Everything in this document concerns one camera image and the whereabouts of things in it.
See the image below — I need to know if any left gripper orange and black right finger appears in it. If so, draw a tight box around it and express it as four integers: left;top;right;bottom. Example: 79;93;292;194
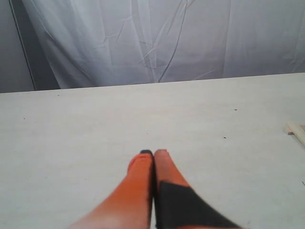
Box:
154;149;240;229

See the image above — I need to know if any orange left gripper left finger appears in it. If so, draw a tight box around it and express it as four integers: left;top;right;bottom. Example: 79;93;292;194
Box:
69;150;153;229

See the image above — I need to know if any light wood stick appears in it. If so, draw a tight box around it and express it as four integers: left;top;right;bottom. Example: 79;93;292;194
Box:
284;122;305;146

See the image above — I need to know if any white backdrop cloth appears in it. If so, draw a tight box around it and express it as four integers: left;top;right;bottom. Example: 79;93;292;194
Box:
22;0;305;89

